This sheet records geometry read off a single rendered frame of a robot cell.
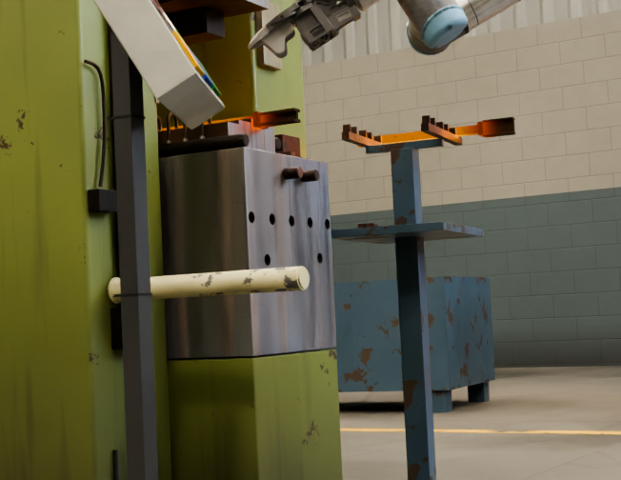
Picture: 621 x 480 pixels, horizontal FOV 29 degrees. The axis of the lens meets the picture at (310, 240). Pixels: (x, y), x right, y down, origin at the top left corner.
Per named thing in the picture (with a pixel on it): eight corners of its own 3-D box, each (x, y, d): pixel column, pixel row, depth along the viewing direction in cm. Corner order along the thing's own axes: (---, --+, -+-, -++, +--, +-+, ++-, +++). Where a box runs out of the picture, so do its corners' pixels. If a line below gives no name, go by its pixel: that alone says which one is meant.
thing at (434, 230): (484, 236, 321) (484, 229, 321) (443, 230, 284) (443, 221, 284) (379, 244, 332) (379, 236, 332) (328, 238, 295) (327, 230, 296)
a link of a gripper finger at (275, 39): (260, 66, 219) (302, 38, 219) (243, 39, 219) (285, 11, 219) (262, 69, 222) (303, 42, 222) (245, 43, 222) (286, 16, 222)
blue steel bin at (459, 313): (497, 400, 693) (489, 277, 697) (451, 413, 620) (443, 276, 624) (311, 402, 745) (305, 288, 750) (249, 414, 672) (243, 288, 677)
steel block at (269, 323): (337, 348, 282) (328, 162, 284) (252, 356, 248) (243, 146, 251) (147, 353, 308) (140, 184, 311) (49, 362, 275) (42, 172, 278)
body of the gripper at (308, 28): (306, 45, 218) (361, 9, 217) (281, 7, 218) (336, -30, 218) (310, 54, 225) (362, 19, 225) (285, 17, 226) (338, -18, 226)
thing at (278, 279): (311, 291, 221) (310, 264, 221) (298, 292, 216) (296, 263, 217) (124, 303, 242) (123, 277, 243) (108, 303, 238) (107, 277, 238)
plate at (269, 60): (282, 70, 305) (279, 5, 306) (264, 64, 297) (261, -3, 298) (275, 70, 306) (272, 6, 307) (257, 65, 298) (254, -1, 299)
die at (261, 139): (275, 159, 275) (273, 123, 275) (229, 150, 257) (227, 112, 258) (130, 177, 295) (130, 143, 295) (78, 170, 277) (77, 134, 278)
